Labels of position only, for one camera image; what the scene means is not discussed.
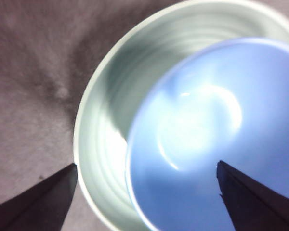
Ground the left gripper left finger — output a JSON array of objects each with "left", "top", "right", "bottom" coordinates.
[{"left": 0, "top": 163, "right": 78, "bottom": 231}]

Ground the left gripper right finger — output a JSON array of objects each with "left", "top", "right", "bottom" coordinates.
[{"left": 216, "top": 160, "right": 289, "bottom": 231}]

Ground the blue ribbed bowl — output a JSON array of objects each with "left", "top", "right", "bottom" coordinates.
[{"left": 124, "top": 37, "right": 289, "bottom": 231}]

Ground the green round plate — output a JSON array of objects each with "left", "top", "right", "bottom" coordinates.
[{"left": 73, "top": 0, "right": 289, "bottom": 231}]

